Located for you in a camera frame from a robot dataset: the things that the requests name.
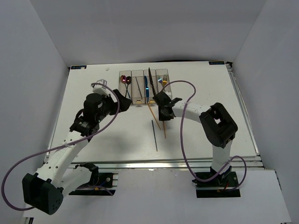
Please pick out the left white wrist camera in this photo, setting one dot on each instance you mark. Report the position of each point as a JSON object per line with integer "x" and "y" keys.
{"x": 99, "y": 87}

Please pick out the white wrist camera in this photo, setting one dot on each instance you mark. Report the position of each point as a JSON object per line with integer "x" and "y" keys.
{"x": 169, "y": 94}
{"x": 99, "y": 87}

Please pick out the clear container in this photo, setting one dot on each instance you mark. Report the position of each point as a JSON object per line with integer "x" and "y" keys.
{"x": 145, "y": 73}
{"x": 162, "y": 72}
{"x": 122, "y": 87}
{"x": 135, "y": 93}

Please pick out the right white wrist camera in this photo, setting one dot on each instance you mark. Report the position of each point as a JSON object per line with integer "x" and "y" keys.
{"x": 169, "y": 94}

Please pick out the gold fork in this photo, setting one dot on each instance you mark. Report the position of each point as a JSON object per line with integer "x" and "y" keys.
{"x": 164, "y": 80}

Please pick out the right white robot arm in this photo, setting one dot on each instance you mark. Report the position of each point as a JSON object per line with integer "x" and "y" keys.
{"x": 218, "y": 126}

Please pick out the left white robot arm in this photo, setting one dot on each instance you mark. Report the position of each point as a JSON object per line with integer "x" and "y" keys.
{"x": 47, "y": 187}

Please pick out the right blue corner sticker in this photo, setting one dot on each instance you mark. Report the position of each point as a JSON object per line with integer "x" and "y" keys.
{"x": 216, "y": 63}

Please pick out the blue chopstick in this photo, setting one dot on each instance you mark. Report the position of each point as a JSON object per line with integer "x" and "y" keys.
{"x": 154, "y": 134}
{"x": 139, "y": 89}

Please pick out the black knife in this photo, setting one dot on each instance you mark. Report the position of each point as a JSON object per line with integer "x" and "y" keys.
{"x": 151, "y": 82}

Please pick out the blue knife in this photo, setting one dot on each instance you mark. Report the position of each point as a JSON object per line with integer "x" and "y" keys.
{"x": 147, "y": 94}

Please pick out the rainbow fork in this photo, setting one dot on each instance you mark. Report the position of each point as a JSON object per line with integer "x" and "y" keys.
{"x": 160, "y": 80}

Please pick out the black spoon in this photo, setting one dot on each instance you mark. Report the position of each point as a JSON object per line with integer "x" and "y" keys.
{"x": 128, "y": 82}

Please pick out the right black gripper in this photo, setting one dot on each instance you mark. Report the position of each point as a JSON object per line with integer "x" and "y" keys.
{"x": 162, "y": 118}

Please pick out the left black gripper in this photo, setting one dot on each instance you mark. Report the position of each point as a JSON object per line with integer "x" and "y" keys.
{"x": 124, "y": 102}

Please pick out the blue corner sticker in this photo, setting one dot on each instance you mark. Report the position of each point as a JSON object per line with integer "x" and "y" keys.
{"x": 216, "y": 63}
{"x": 78, "y": 67}

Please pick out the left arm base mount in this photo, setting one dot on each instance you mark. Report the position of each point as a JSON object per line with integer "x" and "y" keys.
{"x": 100, "y": 183}

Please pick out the rainbow spoon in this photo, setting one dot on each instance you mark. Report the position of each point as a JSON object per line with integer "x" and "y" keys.
{"x": 124, "y": 81}

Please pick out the left blue corner sticker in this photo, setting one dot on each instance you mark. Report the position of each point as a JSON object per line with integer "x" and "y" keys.
{"x": 78, "y": 67}

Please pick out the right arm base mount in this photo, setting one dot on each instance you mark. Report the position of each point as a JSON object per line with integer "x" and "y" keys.
{"x": 225, "y": 185}

